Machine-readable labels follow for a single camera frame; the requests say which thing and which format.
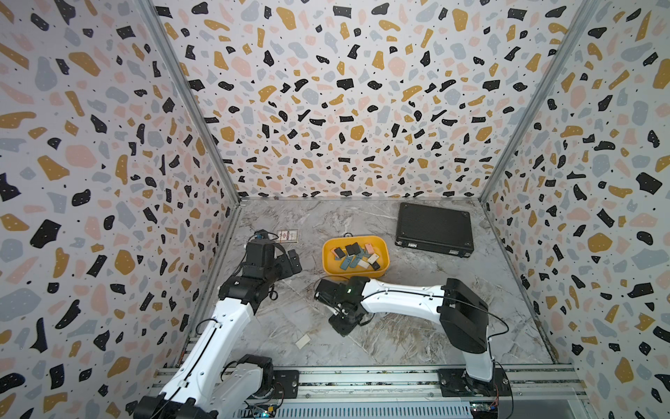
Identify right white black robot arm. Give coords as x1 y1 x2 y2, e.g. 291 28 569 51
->
314 277 509 396

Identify small card box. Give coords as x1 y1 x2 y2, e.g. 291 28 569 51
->
277 230 298 244

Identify yellow plastic storage box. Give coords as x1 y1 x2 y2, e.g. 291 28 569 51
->
322 236 390 279

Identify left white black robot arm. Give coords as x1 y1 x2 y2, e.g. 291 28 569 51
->
133 230 302 418

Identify black hard case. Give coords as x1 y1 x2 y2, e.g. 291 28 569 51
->
394 203 475 258

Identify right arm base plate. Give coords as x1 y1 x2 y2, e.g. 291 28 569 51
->
437 368 512 397

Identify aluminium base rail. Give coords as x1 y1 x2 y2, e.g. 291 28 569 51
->
148 363 596 418

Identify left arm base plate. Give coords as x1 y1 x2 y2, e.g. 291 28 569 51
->
258 369 300 400

